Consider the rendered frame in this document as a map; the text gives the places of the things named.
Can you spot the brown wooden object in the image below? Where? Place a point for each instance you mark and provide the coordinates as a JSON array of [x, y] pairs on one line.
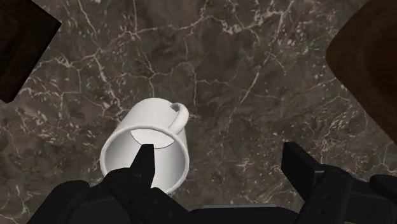
[[369, 62]]

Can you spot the dark wooden block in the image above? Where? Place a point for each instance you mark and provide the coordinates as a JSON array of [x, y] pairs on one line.
[[21, 43]]

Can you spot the white mug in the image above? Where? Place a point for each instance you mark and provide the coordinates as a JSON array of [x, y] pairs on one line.
[[155, 136]]

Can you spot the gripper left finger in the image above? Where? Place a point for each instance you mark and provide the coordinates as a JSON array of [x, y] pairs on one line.
[[136, 183]]

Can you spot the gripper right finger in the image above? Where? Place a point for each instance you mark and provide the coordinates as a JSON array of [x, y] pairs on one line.
[[319, 183]]

